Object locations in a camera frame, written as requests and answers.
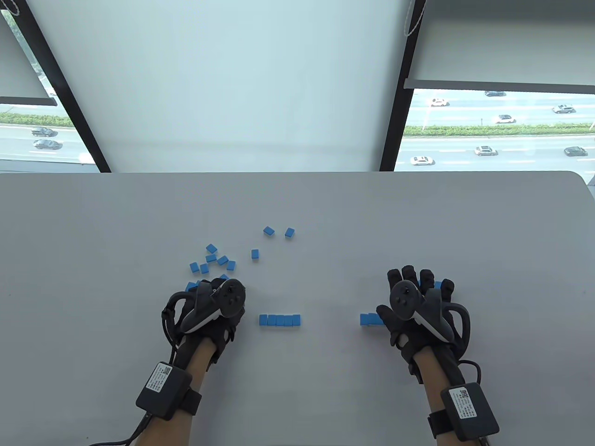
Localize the green roadside hedge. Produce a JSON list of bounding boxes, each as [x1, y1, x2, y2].
[[0, 111, 75, 128], [403, 123, 595, 138]]

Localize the person's left hand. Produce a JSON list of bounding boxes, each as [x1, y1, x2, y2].
[[162, 278, 246, 372]]

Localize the blue mahjong tiles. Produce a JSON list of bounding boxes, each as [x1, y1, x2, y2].
[[185, 226, 296, 291]]

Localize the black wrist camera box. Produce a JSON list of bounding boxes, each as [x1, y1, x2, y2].
[[136, 362, 203, 420], [428, 382, 500, 442]]

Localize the person's right forearm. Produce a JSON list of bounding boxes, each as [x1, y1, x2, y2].
[[414, 346, 484, 446]]

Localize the black and white hand controller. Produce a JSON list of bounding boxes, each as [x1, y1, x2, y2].
[[390, 280, 458, 343], [179, 278, 246, 334]]

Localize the wide white roller blind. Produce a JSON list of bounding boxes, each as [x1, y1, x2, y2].
[[26, 0, 416, 173]]

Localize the person's right hand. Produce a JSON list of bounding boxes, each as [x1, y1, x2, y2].
[[376, 265, 471, 385]]

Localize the black window frame post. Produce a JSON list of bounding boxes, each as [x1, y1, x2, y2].
[[379, 0, 427, 172], [12, 0, 112, 173]]

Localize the grey roller blind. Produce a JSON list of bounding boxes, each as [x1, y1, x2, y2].
[[403, 0, 595, 92], [0, 19, 59, 106]]

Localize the person's left forearm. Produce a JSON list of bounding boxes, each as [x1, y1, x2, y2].
[[137, 337, 217, 446]]

